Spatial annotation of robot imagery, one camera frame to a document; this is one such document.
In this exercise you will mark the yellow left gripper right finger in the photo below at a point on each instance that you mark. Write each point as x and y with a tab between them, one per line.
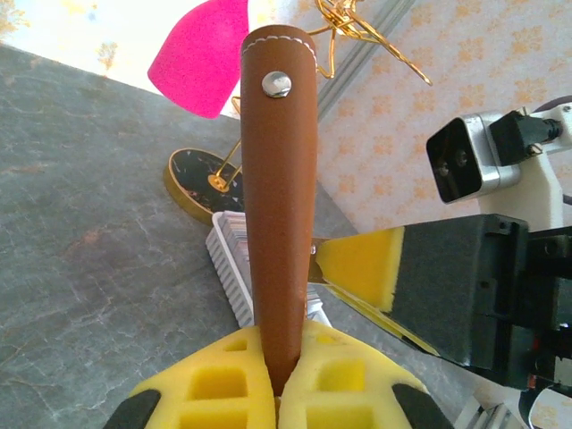
339	384

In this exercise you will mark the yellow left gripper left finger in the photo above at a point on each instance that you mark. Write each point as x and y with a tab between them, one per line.
214	384

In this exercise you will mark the pink wine glass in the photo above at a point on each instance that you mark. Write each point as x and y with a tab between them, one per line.
201	58

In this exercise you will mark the white slotted plastic tray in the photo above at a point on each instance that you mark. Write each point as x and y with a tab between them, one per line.
228	277

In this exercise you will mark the brown leather card holder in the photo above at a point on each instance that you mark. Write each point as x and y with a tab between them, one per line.
279	179

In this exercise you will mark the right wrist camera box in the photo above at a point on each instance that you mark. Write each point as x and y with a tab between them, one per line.
465	156

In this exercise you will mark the stack of cards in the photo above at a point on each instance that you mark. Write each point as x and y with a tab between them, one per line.
234	241

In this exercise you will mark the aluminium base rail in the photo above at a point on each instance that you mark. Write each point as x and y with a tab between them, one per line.
491	415

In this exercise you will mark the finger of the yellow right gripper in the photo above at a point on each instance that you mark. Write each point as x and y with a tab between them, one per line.
438	286
384	325

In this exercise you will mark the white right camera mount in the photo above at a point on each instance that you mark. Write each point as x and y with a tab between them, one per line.
549	187

